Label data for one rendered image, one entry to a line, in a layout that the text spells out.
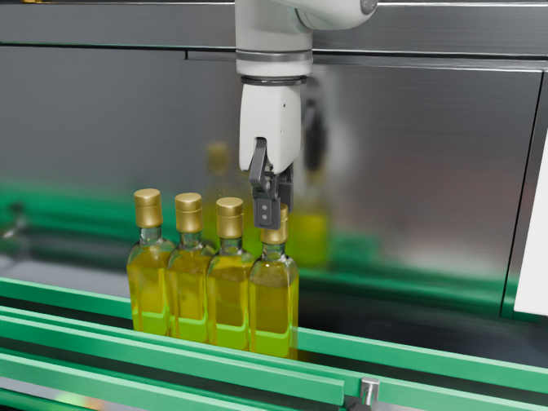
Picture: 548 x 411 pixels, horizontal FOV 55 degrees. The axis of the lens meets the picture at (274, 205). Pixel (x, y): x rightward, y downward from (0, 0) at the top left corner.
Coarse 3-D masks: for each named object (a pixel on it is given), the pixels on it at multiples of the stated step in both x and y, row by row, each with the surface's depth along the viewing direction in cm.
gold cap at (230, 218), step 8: (224, 200) 67; (232, 200) 67; (240, 200) 67; (216, 208) 66; (224, 208) 65; (232, 208) 65; (240, 208) 66; (224, 216) 66; (232, 216) 66; (240, 216) 66; (224, 224) 66; (232, 224) 66; (240, 224) 67; (224, 232) 66; (232, 232) 66; (240, 232) 67
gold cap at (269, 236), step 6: (282, 204) 66; (282, 210) 64; (282, 216) 64; (282, 222) 64; (282, 228) 65; (264, 234) 65; (270, 234) 65; (276, 234) 65; (282, 234) 65; (264, 240) 65; (270, 240) 65; (276, 240) 65; (282, 240) 65
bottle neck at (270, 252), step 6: (264, 246) 66; (270, 246) 66; (276, 246) 65; (282, 246) 66; (264, 252) 66; (270, 252) 66; (276, 252) 66; (282, 252) 66; (264, 258) 67; (270, 258) 66; (276, 258) 66; (282, 258) 67
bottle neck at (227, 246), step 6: (222, 240) 67; (228, 240) 67; (234, 240) 67; (240, 240) 68; (222, 246) 68; (228, 246) 67; (234, 246) 67; (240, 246) 68; (222, 252) 68; (228, 252) 68; (234, 252) 68; (240, 252) 68
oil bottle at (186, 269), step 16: (176, 256) 69; (192, 256) 69; (208, 256) 70; (176, 272) 70; (192, 272) 69; (176, 288) 70; (192, 288) 70; (176, 304) 71; (192, 304) 71; (176, 320) 72; (192, 320) 72; (176, 336) 73; (192, 336) 72; (208, 336) 73
